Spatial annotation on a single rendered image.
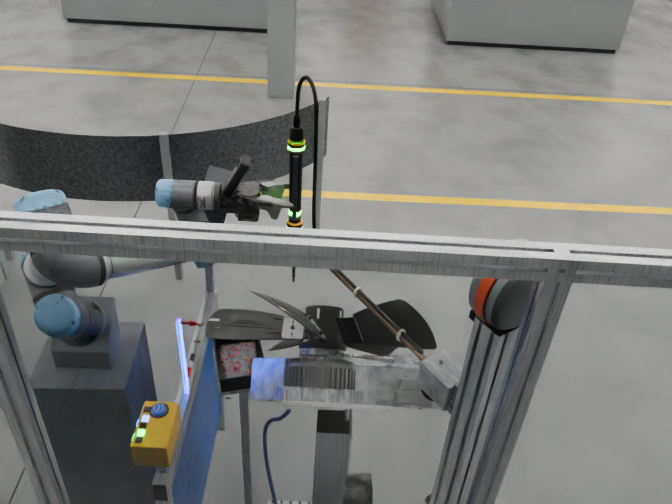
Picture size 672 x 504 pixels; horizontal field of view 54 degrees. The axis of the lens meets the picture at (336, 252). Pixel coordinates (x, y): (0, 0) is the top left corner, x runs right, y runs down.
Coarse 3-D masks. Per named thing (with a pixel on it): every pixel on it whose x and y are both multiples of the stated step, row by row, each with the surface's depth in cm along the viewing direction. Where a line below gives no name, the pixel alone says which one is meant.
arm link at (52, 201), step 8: (40, 192) 152; (48, 192) 152; (56, 192) 154; (24, 200) 151; (32, 200) 151; (40, 200) 151; (48, 200) 152; (56, 200) 153; (64, 200) 155; (16, 208) 152; (24, 208) 150; (32, 208) 150; (40, 208) 150; (48, 208) 151; (56, 208) 152; (64, 208) 154
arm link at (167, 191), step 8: (160, 184) 171; (168, 184) 171; (176, 184) 171; (184, 184) 171; (192, 184) 171; (160, 192) 170; (168, 192) 170; (176, 192) 170; (184, 192) 170; (192, 192) 170; (160, 200) 171; (168, 200) 171; (176, 200) 171; (184, 200) 171; (192, 200) 171; (176, 208) 174; (184, 208) 174; (192, 208) 173
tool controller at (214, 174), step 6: (210, 168) 262; (216, 168) 263; (210, 174) 258; (216, 174) 260; (222, 174) 261; (228, 174) 262; (204, 180) 255; (210, 180) 255; (216, 180) 256; (222, 180) 258; (222, 186) 255; (204, 210) 246; (210, 210) 246; (210, 216) 247; (216, 216) 247; (222, 216) 247; (210, 222) 249; (216, 222) 249; (222, 222) 249
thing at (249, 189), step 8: (216, 184) 172; (240, 184) 174; (248, 184) 174; (256, 184) 174; (216, 192) 171; (240, 192) 171; (248, 192) 171; (256, 192) 171; (216, 200) 171; (224, 200) 176; (232, 200) 173; (240, 200) 172; (216, 208) 173; (224, 208) 174; (232, 208) 174; (240, 208) 172; (248, 208) 173; (256, 208) 173; (240, 216) 174; (248, 216) 174; (256, 216) 174
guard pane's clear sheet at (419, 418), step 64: (0, 256) 96; (64, 256) 96; (64, 320) 103; (128, 320) 103; (192, 320) 103; (256, 320) 102; (320, 320) 102; (384, 320) 102; (448, 320) 101; (512, 320) 101; (576, 320) 101; (640, 320) 101; (64, 384) 112; (128, 384) 112; (192, 384) 112; (256, 384) 111; (320, 384) 111; (384, 384) 111; (448, 384) 110; (576, 384) 109; (640, 384) 109; (0, 448) 124; (64, 448) 123; (128, 448) 123; (192, 448) 122; (256, 448) 122; (320, 448) 121; (384, 448) 121; (448, 448) 120; (576, 448) 120; (640, 448) 119
